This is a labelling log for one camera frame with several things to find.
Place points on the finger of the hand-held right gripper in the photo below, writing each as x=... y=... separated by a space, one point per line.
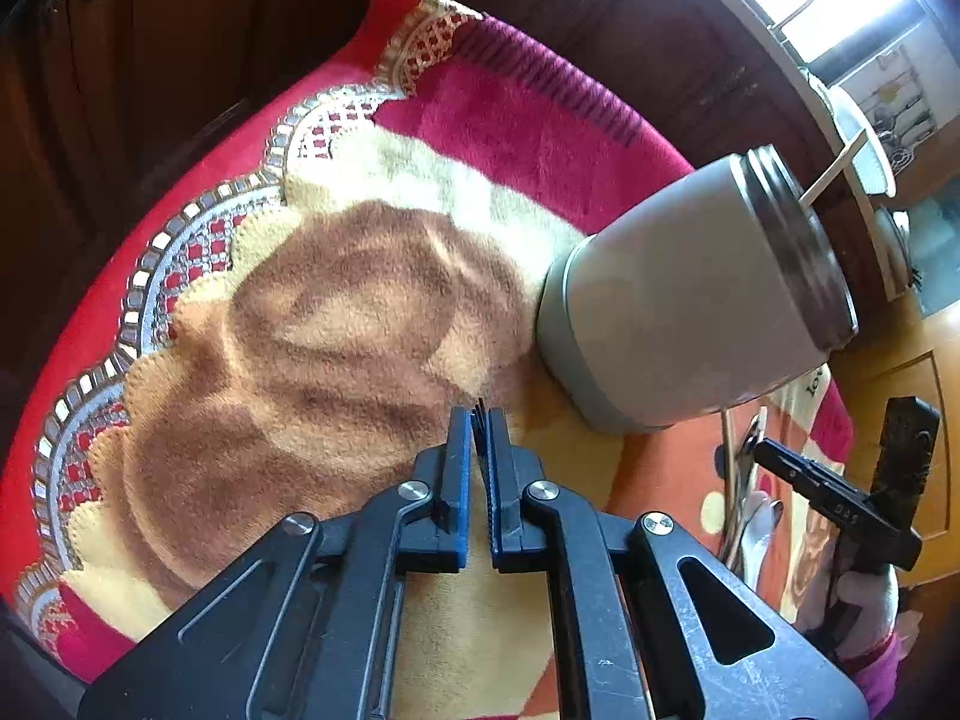
x=784 y=463

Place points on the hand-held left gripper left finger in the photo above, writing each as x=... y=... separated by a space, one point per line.
x=463 y=487

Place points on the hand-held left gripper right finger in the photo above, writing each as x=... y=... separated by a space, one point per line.
x=493 y=495

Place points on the metal spoon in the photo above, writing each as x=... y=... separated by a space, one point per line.
x=751 y=441

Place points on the wooden chopstick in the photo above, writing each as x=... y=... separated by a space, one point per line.
x=832 y=169
x=727 y=457

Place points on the white spoon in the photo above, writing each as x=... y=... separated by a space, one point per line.
x=757 y=521

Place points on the white utensil jar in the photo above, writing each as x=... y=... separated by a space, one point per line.
x=675 y=300

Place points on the person's right hand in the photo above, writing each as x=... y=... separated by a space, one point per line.
x=877 y=600

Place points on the printed blanket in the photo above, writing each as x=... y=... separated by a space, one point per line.
x=337 y=315

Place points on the white bowl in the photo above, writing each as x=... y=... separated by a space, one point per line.
x=866 y=142

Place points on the wall utensil rack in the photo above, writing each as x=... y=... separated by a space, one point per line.
x=900 y=112

